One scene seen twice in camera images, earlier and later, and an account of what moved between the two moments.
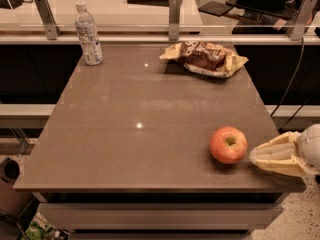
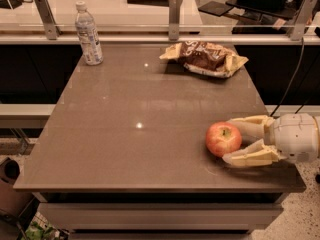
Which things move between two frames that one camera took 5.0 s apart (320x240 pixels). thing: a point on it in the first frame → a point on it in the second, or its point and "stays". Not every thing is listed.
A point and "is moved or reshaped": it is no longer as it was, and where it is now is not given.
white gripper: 310,145 → 292,135
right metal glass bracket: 303,18 stays
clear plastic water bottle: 87,34 stays
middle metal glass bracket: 174,17 stays
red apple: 228,145 is moved or reshaped
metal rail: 167,39 stays
